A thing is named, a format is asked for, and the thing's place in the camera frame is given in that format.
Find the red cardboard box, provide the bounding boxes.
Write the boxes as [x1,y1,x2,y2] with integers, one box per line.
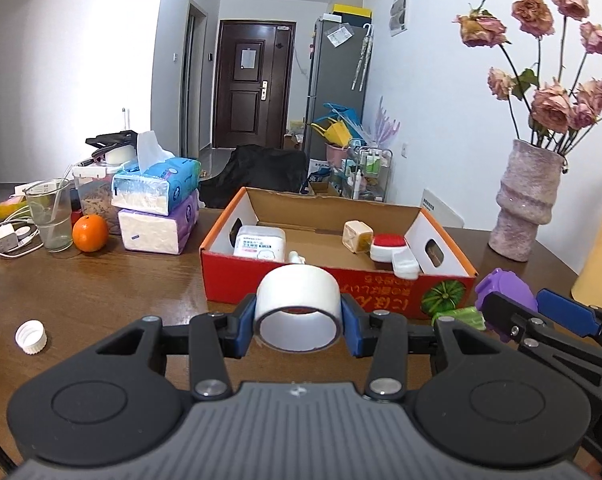
[199,187,478,322]

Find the yellow plastic item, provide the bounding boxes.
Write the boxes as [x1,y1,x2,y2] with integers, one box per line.
[311,120,354,147]

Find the clear glass cup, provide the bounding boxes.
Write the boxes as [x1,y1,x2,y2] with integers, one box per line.
[22,178,75,253]

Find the textured pink ceramic vase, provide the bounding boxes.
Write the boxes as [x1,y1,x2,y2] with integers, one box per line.
[488,138,567,263]

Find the dried pink rose bouquet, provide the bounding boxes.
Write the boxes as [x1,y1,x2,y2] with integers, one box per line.
[451,0,602,157]

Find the dark brown door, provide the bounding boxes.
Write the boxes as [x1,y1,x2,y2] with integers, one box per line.
[212,20,298,151]

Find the white trolley rack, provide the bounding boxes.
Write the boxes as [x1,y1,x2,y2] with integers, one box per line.
[326,144,394,203]

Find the yellow and pink packet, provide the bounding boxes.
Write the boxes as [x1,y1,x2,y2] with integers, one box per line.
[0,197,29,221]

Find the white cotton swab container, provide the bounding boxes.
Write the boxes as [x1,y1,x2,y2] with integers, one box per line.
[232,225,287,263]

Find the purple artificial flowers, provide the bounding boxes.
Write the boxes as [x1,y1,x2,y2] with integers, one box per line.
[373,96,402,150]

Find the blue tissue pack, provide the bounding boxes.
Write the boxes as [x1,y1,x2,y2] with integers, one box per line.
[111,131,202,217]

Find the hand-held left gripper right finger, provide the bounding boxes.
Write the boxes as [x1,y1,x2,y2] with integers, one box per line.
[338,294,488,402]

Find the white ribbed bottle cap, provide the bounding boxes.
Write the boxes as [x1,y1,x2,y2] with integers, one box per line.
[14,320,48,355]

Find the purple plastic toy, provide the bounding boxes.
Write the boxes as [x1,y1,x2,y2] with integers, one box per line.
[475,267,539,333]

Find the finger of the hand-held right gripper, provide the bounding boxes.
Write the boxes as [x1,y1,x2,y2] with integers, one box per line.
[536,288,602,357]
[482,291,602,403]

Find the grey refrigerator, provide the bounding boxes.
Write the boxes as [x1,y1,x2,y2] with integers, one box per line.
[303,14,374,161]

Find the clear folded umbrella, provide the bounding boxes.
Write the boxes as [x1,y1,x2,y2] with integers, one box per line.
[352,22,374,92]

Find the wall picture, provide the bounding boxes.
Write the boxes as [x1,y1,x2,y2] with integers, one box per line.
[388,0,411,37]

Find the white charger with cables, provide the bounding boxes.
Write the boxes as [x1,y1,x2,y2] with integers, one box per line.
[0,210,44,260]

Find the black bag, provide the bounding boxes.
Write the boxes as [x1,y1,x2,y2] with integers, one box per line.
[199,144,308,210]

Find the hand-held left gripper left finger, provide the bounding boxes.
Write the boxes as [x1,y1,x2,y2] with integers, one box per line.
[92,294,260,402]

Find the clear food storage container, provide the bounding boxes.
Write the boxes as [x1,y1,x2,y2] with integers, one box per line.
[71,162,122,236]

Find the green packet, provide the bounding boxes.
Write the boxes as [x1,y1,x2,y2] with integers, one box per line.
[431,307,486,332]

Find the black folded stand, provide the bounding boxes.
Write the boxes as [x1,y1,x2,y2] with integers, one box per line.
[85,130,139,150]

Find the beige square container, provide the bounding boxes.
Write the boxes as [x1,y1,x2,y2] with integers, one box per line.
[342,219,375,254]

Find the blue plastic bag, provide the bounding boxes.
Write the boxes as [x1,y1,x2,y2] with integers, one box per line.
[323,102,364,133]

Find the white tape roll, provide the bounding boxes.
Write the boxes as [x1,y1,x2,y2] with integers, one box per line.
[253,265,343,352]

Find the yellow box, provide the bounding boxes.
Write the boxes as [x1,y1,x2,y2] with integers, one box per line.
[332,3,373,19]

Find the orange fruit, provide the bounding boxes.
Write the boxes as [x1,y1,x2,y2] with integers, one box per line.
[72,214,109,253]

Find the purple and white tissue pack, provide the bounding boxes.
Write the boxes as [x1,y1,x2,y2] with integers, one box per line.
[118,190,200,255]

